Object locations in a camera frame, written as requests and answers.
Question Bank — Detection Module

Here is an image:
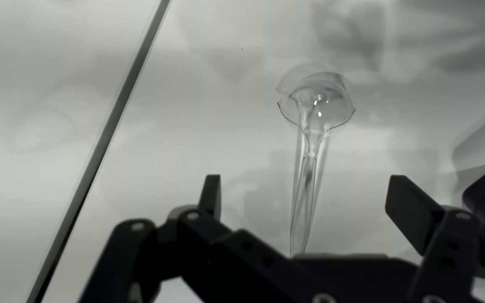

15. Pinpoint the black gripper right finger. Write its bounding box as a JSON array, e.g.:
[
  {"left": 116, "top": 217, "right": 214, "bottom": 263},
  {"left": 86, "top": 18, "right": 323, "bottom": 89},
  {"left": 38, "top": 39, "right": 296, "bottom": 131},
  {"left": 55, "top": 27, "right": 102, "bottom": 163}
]
[{"left": 385, "top": 175, "right": 480, "bottom": 303}]

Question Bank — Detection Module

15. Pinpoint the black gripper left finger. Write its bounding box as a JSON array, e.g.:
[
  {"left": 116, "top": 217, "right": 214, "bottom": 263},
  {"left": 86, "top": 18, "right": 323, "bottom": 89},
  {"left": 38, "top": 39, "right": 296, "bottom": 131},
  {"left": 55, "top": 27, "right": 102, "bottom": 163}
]
[{"left": 77, "top": 175, "right": 333, "bottom": 303}]

